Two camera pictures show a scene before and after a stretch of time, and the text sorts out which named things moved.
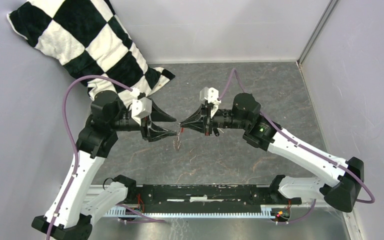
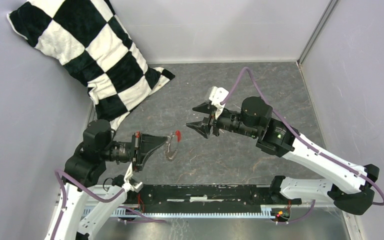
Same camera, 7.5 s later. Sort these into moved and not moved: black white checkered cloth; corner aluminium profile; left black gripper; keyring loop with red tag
Moved: left black gripper; keyring loop with red tag
Not moved: black white checkered cloth; corner aluminium profile
